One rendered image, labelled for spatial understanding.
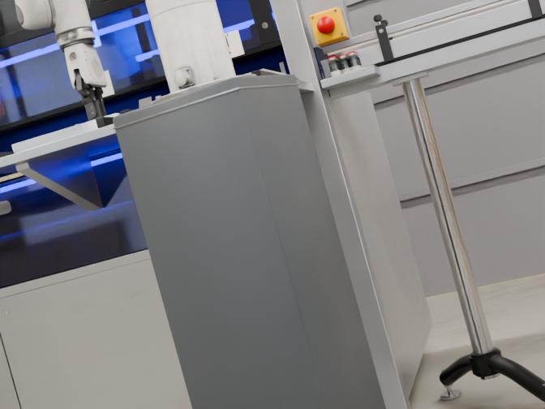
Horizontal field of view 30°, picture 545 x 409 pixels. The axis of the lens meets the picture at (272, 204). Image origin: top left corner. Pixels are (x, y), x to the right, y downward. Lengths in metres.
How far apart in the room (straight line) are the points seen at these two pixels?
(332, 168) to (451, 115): 2.14
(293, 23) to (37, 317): 0.98
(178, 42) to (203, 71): 0.07
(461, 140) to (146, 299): 2.26
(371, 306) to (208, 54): 0.88
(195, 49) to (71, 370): 1.14
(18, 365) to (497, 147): 2.46
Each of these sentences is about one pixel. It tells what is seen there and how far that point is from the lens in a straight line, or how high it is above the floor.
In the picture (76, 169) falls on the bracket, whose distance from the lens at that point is 2.47.
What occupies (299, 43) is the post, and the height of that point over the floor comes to 0.98.
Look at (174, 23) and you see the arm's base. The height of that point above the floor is 0.98.
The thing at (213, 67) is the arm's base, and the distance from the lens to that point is 1.76.
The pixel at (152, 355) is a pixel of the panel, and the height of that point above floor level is 0.35.
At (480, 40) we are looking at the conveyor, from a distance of 2.47.
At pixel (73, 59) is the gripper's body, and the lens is 2.33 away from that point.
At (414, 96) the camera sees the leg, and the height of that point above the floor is 0.79.
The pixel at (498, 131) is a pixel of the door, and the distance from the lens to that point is 4.45.
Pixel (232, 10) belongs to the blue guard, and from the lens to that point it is 2.45.
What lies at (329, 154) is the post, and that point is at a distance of 2.39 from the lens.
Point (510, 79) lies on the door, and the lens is 4.43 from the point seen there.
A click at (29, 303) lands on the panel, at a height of 0.55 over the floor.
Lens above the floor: 0.68
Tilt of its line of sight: 1 degrees down
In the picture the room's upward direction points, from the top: 15 degrees counter-clockwise
